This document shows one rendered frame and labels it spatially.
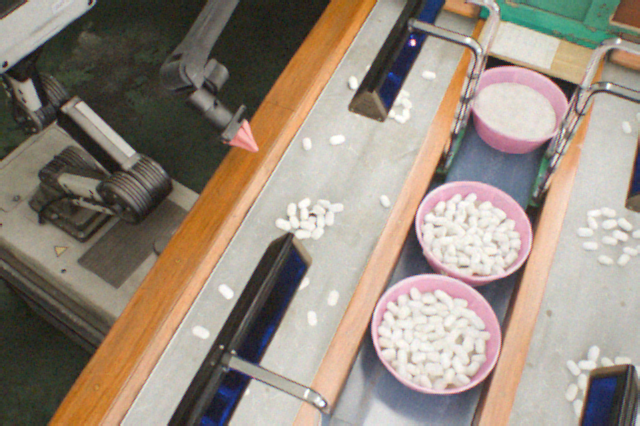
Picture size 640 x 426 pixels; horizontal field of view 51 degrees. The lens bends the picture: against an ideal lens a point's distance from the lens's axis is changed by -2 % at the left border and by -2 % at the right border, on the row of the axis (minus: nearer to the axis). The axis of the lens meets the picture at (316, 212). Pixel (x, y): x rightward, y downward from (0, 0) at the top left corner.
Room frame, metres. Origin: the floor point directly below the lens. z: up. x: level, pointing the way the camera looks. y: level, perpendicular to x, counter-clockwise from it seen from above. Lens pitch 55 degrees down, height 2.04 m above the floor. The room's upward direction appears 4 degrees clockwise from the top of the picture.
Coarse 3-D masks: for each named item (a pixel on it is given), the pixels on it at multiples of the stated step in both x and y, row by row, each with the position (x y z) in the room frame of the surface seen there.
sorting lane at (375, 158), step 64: (384, 0) 1.71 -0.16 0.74; (448, 64) 1.44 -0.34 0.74; (320, 128) 1.17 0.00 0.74; (384, 128) 1.19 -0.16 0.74; (320, 192) 0.97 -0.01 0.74; (384, 192) 0.98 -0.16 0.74; (256, 256) 0.78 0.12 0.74; (320, 256) 0.79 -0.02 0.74; (192, 320) 0.61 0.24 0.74; (320, 320) 0.63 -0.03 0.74; (256, 384) 0.48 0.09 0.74
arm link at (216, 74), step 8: (192, 64) 1.08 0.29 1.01; (208, 64) 1.14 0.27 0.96; (216, 64) 1.15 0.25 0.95; (184, 72) 1.06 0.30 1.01; (192, 72) 1.07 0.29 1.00; (200, 72) 1.08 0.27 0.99; (208, 72) 1.12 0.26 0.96; (216, 72) 1.13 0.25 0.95; (224, 72) 1.14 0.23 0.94; (192, 80) 1.05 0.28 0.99; (200, 80) 1.07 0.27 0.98; (208, 80) 1.10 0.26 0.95; (216, 80) 1.11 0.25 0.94; (224, 80) 1.13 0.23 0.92; (184, 88) 1.06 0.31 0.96; (192, 88) 1.05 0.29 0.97; (216, 88) 1.10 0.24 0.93
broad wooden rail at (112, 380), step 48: (336, 0) 1.66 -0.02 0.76; (336, 48) 1.45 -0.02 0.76; (288, 96) 1.25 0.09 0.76; (288, 144) 1.11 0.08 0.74; (240, 192) 0.93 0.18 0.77; (192, 240) 0.79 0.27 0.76; (144, 288) 0.67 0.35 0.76; (192, 288) 0.68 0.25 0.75; (144, 336) 0.56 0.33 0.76; (96, 384) 0.45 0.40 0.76; (144, 384) 0.47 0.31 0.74
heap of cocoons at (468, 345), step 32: (384, 320) 0.65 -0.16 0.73; (416, 320) 0.65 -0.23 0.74; (448, 320) 0.65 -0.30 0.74; (480, 320) 0.66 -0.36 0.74; (384, 352) 0.57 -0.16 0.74; (416, 352) 0.58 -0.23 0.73; (448, 352) 0.58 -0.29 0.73; (480, 352) 0.59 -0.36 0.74; (416, 384) 0.51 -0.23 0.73; (448, 384) 0.52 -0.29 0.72
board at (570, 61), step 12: (480, 36) 1.53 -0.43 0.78; (564, 48) 1.51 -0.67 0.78; (576, 48) 1.51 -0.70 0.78; (588, 48) 1.52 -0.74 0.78; (516, 60) 1.44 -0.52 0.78; (564, 60) 1.46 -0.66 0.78; (576, 60) 1.46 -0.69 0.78; (588, 60) 1.47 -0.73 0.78; (552, 72) 1.41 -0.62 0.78; (564, 72) 1.41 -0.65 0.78; (576, 72) 1.41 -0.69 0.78
